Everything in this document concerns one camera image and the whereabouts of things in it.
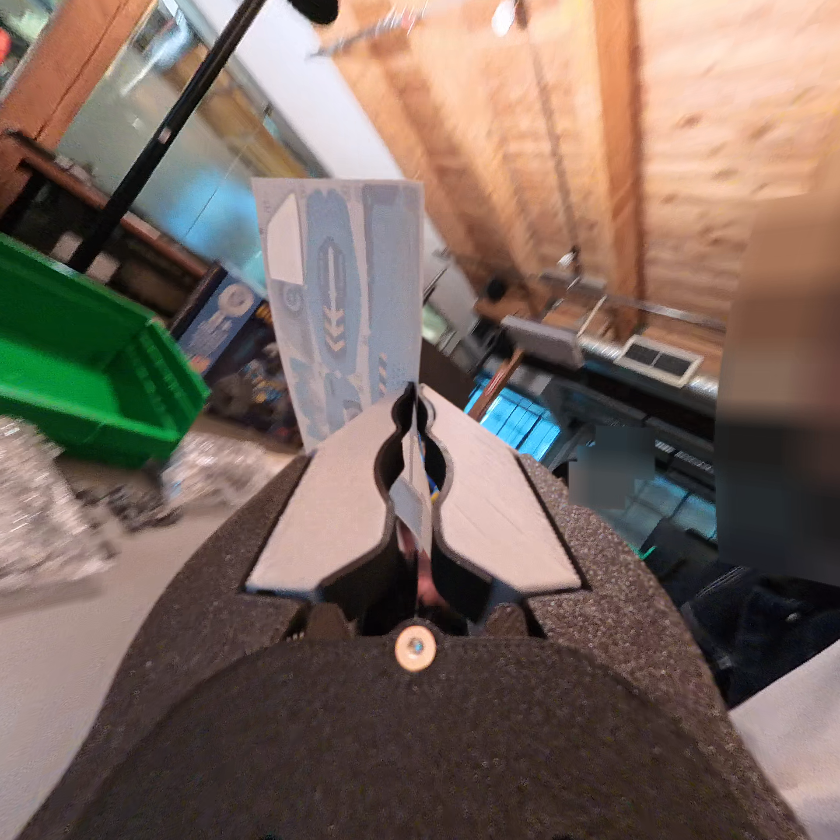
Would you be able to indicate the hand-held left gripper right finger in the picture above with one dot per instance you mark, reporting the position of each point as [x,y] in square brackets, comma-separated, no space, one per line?
[505,518]

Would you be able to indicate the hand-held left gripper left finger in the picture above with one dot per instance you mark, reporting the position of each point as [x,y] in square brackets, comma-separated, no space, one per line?
[321,518]

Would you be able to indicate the blue sticker sheet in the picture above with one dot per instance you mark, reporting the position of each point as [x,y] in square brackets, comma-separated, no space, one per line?
[341,275]

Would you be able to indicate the grey desk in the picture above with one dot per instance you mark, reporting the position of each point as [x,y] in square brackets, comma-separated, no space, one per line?
[98,656]

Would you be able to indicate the dark blue robot kit box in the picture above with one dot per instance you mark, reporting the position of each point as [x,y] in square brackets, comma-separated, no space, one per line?
[223,328]

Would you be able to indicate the white air vent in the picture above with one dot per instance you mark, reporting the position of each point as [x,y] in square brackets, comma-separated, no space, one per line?
[659,361]

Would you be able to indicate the crumpled clear plastic bag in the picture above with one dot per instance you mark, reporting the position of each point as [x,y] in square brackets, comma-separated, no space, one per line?
[46,512]

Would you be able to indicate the green plastic bin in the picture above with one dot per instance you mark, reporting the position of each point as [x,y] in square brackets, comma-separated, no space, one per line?
[85,374]

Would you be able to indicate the black pole stand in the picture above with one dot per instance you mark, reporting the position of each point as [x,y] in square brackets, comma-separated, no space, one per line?
[164,131]

